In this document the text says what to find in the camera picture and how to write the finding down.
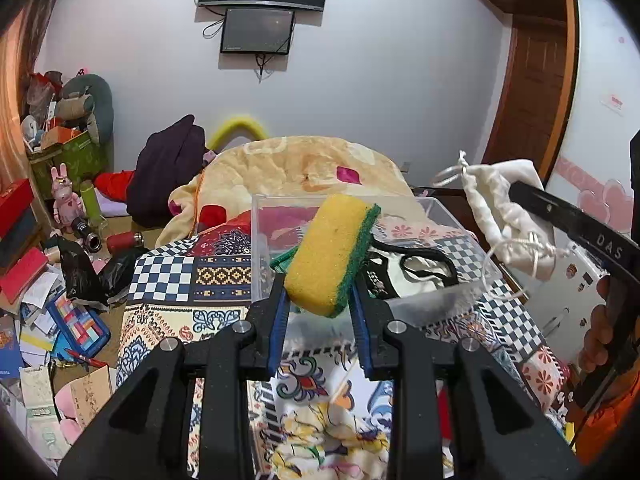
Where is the yellow green sponge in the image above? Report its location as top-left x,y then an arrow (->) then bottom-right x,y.
284,195 -> 381,318

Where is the pink rabbit toy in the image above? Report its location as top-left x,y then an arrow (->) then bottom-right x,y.
51,162 -> 86,233

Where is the white drawstring pouch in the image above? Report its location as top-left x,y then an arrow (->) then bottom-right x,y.
433,151 -> 559,281

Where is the grey plush toy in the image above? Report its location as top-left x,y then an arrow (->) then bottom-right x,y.
55,74 -> 114,145

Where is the clear plastic storage box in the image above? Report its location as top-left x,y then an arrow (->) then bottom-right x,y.
250,195 -> 500,326

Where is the red gift box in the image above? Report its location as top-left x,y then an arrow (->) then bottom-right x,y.
0,179 -> 34,238

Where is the small black wall monitor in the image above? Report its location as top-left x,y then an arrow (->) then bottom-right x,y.
220,6 -> 295,55

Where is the red book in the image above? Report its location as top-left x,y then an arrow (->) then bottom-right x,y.
1,247 -> 48,304

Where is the yellow foam arch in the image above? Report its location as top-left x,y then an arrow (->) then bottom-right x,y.
205,115 -> 269,152

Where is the green knitted cloth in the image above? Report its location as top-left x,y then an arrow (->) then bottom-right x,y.
269,246 -> 298,274

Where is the green storage bin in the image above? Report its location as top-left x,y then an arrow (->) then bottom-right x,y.
27,132 -> 107,200

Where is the orange curtain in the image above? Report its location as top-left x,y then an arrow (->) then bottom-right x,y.
0,0 -> 87,212

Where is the green bottle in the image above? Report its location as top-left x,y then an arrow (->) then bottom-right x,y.
79,180 -> 106,229

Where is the wooden wardrobe with hearts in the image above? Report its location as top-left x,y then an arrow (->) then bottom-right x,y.
487,0 -> 639,234

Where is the person's right hand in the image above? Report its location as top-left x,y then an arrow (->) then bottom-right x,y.
578,304 -> 613,373

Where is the red cloth on floor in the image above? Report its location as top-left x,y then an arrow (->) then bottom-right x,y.
93,170 -> 134,203

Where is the dark purple clothing pile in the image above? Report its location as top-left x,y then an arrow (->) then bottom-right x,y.
126,115 -> 206,229

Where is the black white headband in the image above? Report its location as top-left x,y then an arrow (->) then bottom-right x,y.
363,238 -> 460,300

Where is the brown wooden door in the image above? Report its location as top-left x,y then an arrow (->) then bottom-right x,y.
483,15 -> 566,167

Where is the yellow floral blanket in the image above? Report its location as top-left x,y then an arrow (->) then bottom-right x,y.
156,136 -> 412,247

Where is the patterned patchwork bed sheet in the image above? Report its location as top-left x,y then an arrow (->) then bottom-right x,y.
117,198 -> 566,478

